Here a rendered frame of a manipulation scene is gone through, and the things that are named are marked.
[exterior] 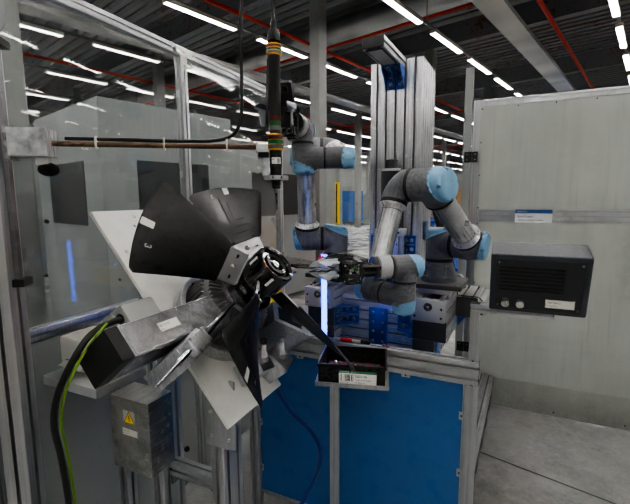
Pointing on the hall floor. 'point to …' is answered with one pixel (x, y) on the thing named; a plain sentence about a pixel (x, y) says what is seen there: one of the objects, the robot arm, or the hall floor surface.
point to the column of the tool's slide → (6, 308)
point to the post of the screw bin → (334, 444)
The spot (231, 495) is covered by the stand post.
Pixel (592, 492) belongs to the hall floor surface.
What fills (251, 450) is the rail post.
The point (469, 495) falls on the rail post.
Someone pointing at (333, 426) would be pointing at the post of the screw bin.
